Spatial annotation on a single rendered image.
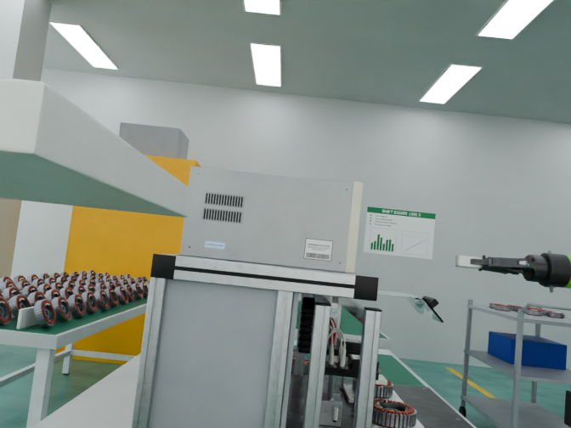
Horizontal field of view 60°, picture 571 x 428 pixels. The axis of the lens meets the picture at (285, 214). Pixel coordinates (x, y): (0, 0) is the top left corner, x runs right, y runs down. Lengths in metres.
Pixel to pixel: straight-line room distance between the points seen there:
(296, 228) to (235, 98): 5.81
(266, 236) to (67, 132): 0.86
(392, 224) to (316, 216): 5.58
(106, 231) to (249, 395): 4.03
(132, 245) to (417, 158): 3.88
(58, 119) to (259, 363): 0.80
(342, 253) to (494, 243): 6.02
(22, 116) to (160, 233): 4.56
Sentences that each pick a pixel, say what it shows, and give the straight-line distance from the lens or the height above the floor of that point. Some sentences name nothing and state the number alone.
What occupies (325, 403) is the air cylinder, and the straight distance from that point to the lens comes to 1.20.
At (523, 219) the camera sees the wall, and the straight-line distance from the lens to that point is 7.26.
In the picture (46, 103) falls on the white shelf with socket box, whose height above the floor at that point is 1.20.
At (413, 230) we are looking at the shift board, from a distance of 6.74.
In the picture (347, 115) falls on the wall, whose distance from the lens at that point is 6.83.
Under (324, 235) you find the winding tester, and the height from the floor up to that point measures 1.19.
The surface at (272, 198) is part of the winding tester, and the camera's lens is 1.12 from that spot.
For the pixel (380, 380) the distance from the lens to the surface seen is 1.22.
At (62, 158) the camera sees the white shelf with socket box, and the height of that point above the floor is 1.17.
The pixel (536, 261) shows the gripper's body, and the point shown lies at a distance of 1.52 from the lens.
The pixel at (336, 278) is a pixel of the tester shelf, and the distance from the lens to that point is 0.98.
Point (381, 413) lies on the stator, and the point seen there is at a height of 0.81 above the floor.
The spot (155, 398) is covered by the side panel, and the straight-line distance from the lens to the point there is 1.05.
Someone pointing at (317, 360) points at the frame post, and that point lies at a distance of 1.02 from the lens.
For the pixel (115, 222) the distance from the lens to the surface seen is 4.93.
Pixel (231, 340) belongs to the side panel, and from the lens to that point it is 1.00.
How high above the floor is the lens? 1.14
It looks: 5 degrees up
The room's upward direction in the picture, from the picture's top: 6 degrees clockwise
